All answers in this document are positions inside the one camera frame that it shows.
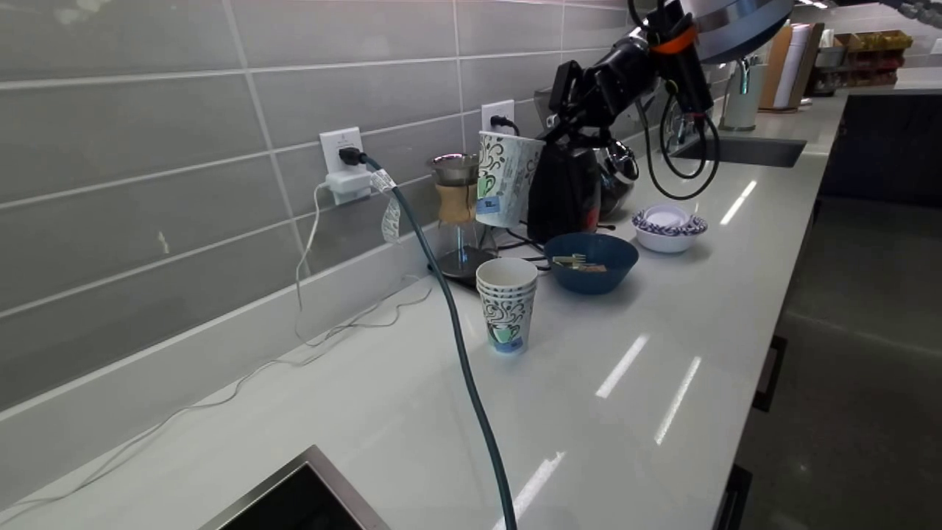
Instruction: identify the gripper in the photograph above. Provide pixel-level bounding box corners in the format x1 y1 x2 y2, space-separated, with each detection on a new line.
542 34 665 145

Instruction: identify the large printed paper cup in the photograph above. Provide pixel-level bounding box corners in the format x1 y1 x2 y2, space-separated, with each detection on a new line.
476 131 546 230

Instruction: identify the stack of patterned paper bowls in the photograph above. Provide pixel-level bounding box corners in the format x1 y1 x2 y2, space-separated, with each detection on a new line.
631 206 709 255

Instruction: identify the stack of printed paper cups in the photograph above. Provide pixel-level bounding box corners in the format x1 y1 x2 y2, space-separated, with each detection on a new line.
475 257 539 356

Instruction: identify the black kettle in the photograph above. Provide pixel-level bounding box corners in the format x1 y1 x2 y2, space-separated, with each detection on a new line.
595 137 640 219

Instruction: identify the black coffee machine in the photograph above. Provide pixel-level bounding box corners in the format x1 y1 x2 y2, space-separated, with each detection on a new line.
526 131 603 244

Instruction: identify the white lid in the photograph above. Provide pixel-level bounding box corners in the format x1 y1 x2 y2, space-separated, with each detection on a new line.
645 204 692 228

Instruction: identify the heap of packets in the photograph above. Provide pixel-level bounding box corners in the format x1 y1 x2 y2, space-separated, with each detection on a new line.
552 253 609 274

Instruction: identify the glass pour-over carafe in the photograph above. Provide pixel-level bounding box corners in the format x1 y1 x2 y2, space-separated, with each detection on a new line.
430 152 499 278

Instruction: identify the steel canister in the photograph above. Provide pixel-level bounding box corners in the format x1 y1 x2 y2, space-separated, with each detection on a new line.
719 56 768 133

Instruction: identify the blue bowl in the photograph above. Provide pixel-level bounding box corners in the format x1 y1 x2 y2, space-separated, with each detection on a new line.
544 233 640 296

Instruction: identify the sink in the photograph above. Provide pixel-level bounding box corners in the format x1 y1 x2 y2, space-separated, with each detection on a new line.
669 135 809 169

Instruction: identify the black scale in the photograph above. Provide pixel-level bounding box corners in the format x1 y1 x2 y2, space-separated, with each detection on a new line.
428 247 503 293

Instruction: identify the wooden board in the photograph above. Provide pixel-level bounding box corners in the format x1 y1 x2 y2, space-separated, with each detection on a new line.
757 22 826 113

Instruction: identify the paper towel roll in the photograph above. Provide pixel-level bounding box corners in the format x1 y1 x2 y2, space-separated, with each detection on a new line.
773 24 812 110

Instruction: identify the white charger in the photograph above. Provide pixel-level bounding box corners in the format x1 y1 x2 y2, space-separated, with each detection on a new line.
325 170 373 206

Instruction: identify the shelf with yellow bins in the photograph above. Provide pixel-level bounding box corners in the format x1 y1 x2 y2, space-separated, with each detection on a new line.
812 29 915 94

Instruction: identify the dark cabinet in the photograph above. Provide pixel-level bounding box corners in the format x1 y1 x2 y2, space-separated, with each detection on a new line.
818 91 942 208

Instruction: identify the black inset cooktop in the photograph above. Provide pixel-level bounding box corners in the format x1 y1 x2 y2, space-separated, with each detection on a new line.
196 445 392 530

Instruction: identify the white wall socket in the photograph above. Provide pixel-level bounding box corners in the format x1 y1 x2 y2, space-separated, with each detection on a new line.
481 99 517 138
319 127 366 177

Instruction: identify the grey-green cable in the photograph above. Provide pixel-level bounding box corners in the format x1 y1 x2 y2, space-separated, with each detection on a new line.
338 146 520 530

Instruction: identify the white cable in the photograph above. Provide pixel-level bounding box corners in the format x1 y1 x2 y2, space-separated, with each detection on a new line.
0 182 435 525

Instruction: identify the drawer handle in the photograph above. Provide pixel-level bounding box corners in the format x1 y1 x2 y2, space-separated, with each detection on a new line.
751 336 789 414
711 464 754 530

